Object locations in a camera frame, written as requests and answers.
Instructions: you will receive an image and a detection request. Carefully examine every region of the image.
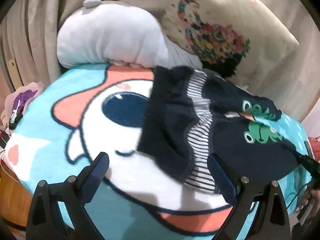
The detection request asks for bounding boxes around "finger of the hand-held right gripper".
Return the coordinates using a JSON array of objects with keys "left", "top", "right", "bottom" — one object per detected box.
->
[{"left": 291, "top": 150, "right": 320, "bottom": 178}]

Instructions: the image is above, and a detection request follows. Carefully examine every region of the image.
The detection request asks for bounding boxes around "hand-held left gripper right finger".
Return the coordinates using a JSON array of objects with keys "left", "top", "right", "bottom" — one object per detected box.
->
[{"left": 207, "top": 153, "right": 292, "bottom": 240}]

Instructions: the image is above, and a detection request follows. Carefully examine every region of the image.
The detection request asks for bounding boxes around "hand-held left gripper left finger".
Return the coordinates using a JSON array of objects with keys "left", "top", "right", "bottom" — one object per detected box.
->
[{"left": 26, "top": 152, "right": 110, "bottom": 240}]

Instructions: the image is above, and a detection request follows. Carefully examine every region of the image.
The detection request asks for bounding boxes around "navy striped frog shirt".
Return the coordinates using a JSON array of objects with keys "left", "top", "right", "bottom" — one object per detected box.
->
[{"left": 138, "top": 66, "right": 304, "bottom": 194}]

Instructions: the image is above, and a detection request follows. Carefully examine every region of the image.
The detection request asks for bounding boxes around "person's right hand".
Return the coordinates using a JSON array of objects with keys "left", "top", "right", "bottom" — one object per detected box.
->
[{"left": 301, "top": 189, "right": 320, "bottom": 210}]

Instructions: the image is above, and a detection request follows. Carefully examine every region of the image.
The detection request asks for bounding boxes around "grey flat device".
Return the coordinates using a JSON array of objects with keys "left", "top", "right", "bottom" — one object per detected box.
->
[{"left": 304, "top": 141, "right": 315, "bottom": 159}]

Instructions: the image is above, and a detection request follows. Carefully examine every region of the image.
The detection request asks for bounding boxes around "red cloth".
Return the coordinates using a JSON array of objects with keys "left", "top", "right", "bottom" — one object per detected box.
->
[{"left": 308, "top": 135, "right": 320, "bottom": 153}]

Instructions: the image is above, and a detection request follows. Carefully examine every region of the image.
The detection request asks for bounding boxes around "cartoon printed blanket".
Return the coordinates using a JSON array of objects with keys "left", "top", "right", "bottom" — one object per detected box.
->
[{"left": 5, "top": 64, "right": 313, "bottom": 240}]

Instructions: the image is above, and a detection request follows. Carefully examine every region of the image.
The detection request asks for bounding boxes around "purple printed pink cloth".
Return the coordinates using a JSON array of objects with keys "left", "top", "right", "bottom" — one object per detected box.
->
[{"left": 5, "top": 81, "right": 45, "bottom": 130}]

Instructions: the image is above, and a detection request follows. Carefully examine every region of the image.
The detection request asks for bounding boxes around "grey plush pillow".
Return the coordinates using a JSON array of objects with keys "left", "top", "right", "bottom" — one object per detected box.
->
[{"left": 57, "top": 0, "right": 203, "bottom": 69}]

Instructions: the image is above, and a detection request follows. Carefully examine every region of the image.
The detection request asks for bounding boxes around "floral print cushion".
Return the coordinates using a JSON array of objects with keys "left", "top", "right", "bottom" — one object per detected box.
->
[{"left": 160, "top": 0, "right": 300, "bottom": 88}]

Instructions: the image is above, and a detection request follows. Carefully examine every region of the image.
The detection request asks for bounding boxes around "beige curtain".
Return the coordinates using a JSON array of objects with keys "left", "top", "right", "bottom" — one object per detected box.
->
[{"left": 0, "top": 0, "right": 318, "bottom": 125}]

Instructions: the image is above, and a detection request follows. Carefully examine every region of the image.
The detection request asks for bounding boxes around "wooden bed frame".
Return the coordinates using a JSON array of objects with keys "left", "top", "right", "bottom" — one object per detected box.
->
[{"left": 0, "top": 160, "right": 33, "bottom": 230}]

